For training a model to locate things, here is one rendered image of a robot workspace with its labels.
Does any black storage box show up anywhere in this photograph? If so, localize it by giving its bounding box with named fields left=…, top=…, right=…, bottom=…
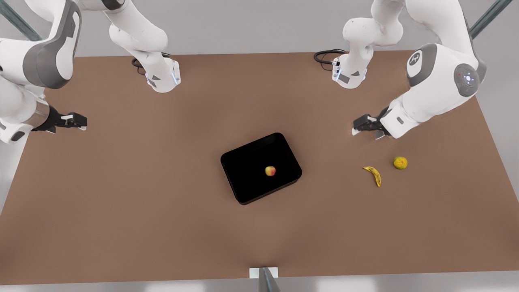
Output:
left=221, top=132, right=302, bottom=205

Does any yellow banana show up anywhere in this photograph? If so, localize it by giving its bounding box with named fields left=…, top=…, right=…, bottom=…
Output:
left=362, top=166, right=382, bottom=188

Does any black cable loop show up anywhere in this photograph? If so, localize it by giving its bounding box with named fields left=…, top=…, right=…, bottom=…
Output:
left=131, top=52, right=172, bottom=75
left=313, top=49, right=347, bottom=72

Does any silver frame post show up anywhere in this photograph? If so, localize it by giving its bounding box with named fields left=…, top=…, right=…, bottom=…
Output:
left=0, top=3, right=42, bottom=42
left=249, top=267, right=281, bottom=292
left=469, top=0, right=513, bottom=40

